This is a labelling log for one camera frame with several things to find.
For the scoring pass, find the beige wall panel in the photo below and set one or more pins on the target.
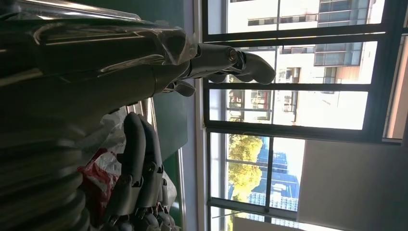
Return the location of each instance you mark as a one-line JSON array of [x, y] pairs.
[[350, 188]]

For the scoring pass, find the white window sill ledge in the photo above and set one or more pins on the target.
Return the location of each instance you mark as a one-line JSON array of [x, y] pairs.
[[200, 143]]

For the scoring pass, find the white building outside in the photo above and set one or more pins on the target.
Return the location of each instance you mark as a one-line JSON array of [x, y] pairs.
[[318, 108]]

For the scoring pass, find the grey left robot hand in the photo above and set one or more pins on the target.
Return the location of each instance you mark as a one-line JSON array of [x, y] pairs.
[[95, 63]]

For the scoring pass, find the grey courier bag package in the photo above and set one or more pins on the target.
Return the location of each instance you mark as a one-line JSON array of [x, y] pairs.
[[98, 178]]

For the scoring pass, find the yellow green tree outside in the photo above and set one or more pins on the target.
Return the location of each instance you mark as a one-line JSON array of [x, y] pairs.
[[242, 165]]

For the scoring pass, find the black window frame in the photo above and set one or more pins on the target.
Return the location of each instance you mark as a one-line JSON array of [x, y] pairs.
[[287, 127]]

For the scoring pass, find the green conveyor belt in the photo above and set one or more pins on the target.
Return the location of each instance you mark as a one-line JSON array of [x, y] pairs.
[[172, 191]]

